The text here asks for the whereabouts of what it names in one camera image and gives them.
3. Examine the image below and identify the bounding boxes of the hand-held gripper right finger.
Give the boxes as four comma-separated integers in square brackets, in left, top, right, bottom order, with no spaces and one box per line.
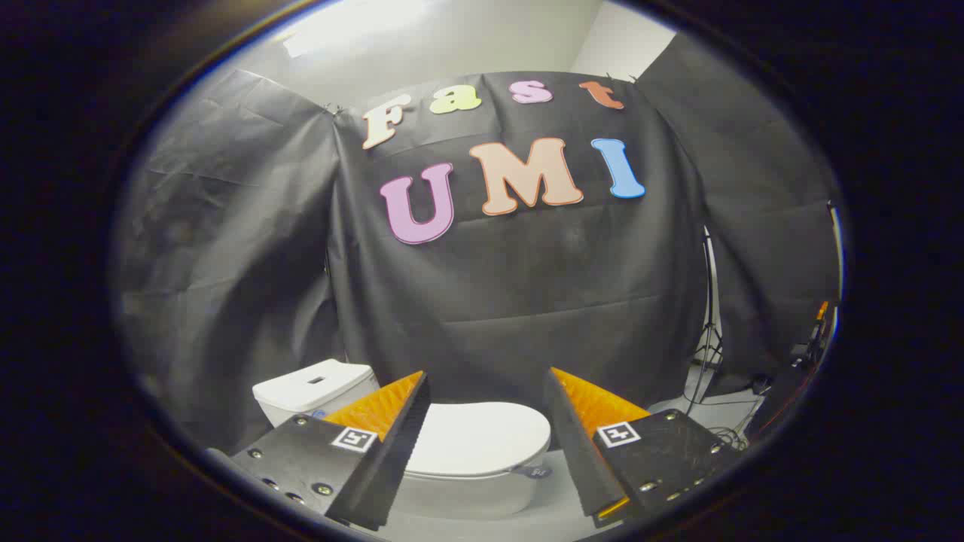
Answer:
[544,367,746,528]

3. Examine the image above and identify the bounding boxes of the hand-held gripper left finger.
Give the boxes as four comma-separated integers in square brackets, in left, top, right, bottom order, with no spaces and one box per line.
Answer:
[226,370,432,531]

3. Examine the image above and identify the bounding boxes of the white toilet lid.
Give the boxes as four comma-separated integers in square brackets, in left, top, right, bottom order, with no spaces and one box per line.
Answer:
[407,401,552,477]

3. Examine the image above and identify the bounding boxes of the white toilet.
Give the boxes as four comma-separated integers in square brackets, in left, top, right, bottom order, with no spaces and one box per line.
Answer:
[252,360,552,520]

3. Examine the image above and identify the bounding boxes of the black backdrop cloth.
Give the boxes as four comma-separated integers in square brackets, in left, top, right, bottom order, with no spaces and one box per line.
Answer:
[113,34,844,452]

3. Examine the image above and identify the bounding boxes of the light stand tripod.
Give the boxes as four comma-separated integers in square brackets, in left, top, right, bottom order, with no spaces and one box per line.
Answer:
[682,226,728,416]

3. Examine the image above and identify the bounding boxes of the dark equipment with orange part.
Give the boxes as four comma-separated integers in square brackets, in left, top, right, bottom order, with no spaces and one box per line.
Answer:
[744,301,838,446]

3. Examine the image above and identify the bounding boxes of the cables on floor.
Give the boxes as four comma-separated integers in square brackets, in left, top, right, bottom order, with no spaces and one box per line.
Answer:
[706,423,752,454]

